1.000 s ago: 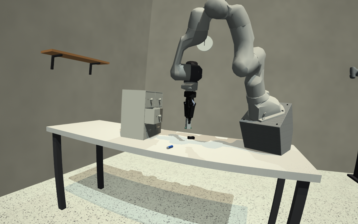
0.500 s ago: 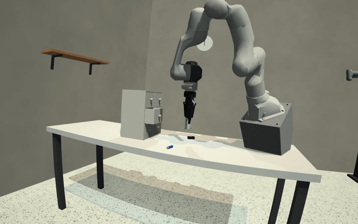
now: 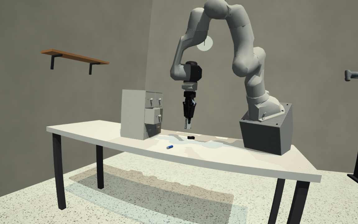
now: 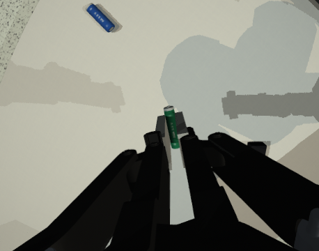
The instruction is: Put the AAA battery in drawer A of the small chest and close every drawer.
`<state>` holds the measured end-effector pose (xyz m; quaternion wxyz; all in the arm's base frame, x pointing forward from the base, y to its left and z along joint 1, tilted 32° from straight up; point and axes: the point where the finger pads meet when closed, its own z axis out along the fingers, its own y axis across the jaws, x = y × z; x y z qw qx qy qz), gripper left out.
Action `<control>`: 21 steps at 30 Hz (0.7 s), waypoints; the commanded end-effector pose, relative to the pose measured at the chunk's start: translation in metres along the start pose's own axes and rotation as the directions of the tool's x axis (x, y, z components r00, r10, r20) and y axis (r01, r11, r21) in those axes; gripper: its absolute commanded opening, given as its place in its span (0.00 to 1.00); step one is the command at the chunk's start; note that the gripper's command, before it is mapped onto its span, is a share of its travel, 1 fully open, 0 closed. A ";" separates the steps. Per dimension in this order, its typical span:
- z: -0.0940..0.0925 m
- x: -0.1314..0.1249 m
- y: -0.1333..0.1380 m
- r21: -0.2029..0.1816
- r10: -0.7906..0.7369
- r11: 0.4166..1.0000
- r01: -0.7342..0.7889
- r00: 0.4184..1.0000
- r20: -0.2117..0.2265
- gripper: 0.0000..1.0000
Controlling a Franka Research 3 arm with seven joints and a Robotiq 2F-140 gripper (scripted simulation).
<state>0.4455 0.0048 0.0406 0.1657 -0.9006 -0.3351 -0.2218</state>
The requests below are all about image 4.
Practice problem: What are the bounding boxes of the green aaa battery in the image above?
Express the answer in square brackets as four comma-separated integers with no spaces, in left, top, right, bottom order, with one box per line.
[164,106,180,149]

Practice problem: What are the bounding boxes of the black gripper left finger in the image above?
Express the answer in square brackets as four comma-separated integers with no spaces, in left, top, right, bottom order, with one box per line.
[13,115,172,251]

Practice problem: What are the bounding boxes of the black nine-volt battery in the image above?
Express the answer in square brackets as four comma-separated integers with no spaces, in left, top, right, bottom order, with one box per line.
[247,142,267,155]

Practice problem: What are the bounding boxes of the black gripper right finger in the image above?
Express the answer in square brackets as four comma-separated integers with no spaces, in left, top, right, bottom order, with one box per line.
[175,112,319,251]

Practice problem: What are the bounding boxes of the blue battery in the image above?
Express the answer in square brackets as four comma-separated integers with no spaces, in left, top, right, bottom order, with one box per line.
[86,3,115,33]

